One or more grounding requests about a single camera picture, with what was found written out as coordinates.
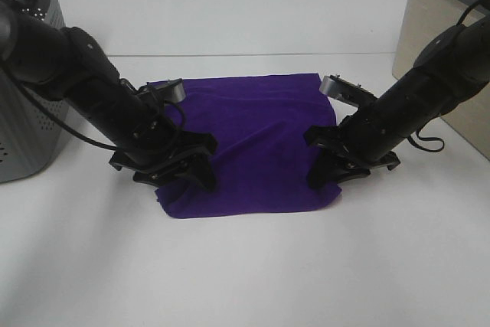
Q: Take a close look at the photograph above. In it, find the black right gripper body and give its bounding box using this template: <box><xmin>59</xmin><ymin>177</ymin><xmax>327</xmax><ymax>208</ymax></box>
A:
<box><xmin>303</xmin><ymin>116</ymin><xmax>400</xmax><ymax>177</ymax></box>

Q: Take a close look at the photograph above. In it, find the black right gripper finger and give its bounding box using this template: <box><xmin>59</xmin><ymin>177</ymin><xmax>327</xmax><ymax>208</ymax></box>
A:
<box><xmin>336</xmin><ymin>165</ymin><xmax>371</xmax><ymax>184</ymax></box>
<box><xmin>307</xmin><ymin>150</ymin><xmax>338</xmax><ymax>189</ymax></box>

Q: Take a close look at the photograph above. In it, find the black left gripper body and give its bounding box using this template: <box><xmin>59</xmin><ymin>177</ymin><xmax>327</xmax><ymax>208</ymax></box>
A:
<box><xmin>109</xmin><ymin>131</ymin><xmax>217</xmax><ymax>183</ymax></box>

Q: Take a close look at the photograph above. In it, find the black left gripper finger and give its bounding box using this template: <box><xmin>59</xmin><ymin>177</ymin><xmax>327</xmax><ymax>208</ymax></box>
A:
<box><xmin>132</xmin><ymin>170</ymin><xmax>179</xmax><ymax>188</ymax></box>
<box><xmin>189</xmin><ymin>155</ymin><xmax>217</xmax><ymax>192</ymax></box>

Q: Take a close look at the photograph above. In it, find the purple towel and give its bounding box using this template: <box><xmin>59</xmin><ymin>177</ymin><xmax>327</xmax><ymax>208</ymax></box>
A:
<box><xmin>156</xmin><ymin>73</ymin><xmax>341</xmax><ymax>219</ymax></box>

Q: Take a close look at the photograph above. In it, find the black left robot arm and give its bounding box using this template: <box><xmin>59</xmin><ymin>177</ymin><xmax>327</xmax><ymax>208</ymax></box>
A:
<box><xmin>1</xmin><ymin>0</ymin><xmax>217</xmax><ymax>191</ymax></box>

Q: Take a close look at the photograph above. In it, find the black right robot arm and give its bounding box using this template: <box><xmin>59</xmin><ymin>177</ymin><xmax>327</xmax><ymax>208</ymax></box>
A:
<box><xmin>304</xmin><ymin>16</ymin><xmax>489</xmax><ymax>189</ymax></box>

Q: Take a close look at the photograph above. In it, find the grey perforated basket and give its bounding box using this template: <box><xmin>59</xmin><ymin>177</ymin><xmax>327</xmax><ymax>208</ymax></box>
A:
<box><xmin>0</xmin><ymin>0</ymin><xmax>76</xmax><ymax>185</ymax></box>

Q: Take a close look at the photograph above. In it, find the beige storage basket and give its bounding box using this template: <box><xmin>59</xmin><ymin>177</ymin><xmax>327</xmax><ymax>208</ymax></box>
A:
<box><xmin>392</xmin><ymin>0</ymin><xmax>489</xmax><ymax>157</ymax></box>

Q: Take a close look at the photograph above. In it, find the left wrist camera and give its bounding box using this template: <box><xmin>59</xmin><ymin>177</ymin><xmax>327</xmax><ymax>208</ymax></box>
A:
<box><xmin>137</xmin><ymin>78</ymin><xmax>186</xmax><ymax>103</ymax></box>

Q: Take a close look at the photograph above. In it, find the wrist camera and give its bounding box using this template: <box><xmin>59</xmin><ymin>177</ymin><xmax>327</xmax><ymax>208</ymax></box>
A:
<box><xmin>319</xmin><ymin>75</ymin><xmax>377</xmax><ymax>109</ymax></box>
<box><xmin>137</xmin><ymin>78</ymin><xmax>186</xmax><ymax>103</ymax></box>

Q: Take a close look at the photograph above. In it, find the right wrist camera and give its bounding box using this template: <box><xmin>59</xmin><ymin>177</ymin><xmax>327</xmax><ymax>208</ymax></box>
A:
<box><xmin>319</xmin><ymin>75</ymin><xmax>377</xmax><ymax>109</ymax></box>

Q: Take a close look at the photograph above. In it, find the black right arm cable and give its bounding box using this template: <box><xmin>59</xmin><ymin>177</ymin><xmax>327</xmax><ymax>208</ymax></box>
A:
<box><xmin>407</xmin><ymin>0</ymin><xmax>489</xmax><ymax>155</ymax></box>

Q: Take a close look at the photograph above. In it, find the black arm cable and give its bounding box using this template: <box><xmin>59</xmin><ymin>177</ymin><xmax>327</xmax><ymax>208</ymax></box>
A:
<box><xmin>0</xmin><ymin>62</ymin><xmax>188</xmax><ymax>151</ymax></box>
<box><xmin>407</xmin><ymin>0</ymin><xmax>489</xmax><ymax>155</ymax></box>

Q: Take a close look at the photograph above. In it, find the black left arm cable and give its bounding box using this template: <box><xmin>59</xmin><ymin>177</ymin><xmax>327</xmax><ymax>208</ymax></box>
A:
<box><xmin>0</xmin><ymin>62</ymin><xmax>188</xmax><ymax>151</ymax></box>

